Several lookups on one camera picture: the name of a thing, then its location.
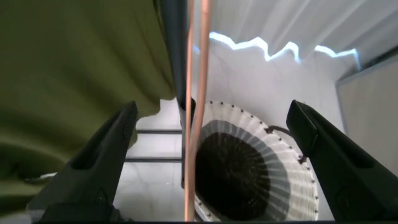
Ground white curtain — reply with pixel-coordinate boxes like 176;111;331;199
192;0;398;65

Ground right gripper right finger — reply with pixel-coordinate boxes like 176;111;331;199
285;99;398;223

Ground black clothes rack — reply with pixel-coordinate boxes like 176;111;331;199
124;0;197;189

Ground white laundry basket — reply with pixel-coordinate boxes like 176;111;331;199
192;100;321;222

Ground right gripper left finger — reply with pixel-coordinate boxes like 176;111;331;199
26;100;139;223

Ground pink clothes hanger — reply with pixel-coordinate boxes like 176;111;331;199
183;0;213;222

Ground green long-sleeved shirt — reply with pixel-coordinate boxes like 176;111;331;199
0;0;177;216

